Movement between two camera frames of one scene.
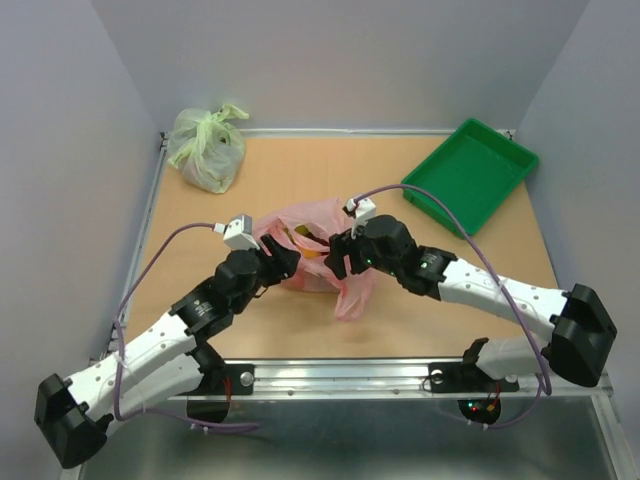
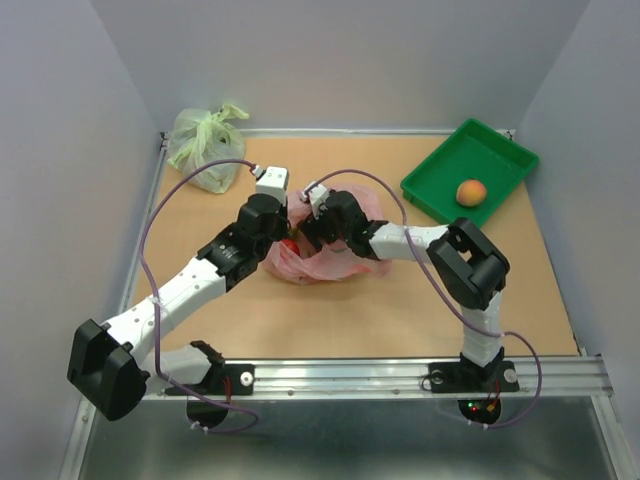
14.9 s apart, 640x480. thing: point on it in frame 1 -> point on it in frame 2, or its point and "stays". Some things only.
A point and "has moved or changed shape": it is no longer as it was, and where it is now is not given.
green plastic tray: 471,173 stays
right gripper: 338,248 -> 310,227
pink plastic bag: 307,228 has moved or changed shape
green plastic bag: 208,149 stays
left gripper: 284,260 -> 283,218
